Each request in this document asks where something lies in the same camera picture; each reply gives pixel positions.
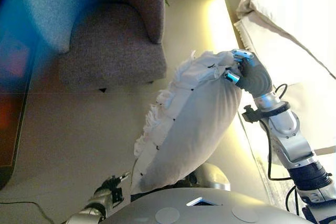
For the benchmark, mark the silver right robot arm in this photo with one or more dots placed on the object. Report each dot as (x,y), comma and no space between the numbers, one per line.
(294,145)

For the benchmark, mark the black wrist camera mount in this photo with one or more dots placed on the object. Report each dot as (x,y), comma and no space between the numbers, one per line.
(250,115)
(117,195)

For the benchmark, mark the dark glossy wardrobe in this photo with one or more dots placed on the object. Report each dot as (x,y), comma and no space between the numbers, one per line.
(10,129)

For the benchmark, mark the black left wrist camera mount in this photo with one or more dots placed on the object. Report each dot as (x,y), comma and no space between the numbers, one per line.
(117,195)

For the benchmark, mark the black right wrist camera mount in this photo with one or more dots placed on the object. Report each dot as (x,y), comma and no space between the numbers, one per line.
(250,115)

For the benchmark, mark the gray fabric tub armchair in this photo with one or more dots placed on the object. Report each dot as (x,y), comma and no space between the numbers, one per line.
(113,51)

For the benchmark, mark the silver robot torso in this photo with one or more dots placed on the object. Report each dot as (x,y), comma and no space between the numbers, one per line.
(204,208)

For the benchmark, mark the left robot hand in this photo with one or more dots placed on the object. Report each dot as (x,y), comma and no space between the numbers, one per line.
(111,183)

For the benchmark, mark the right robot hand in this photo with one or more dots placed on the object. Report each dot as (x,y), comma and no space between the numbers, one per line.
(256,79)

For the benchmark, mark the white fringed square cushion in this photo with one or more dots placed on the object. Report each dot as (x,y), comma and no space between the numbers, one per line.
(194,119)

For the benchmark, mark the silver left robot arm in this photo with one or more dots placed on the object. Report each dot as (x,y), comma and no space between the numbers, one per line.
(98,199)

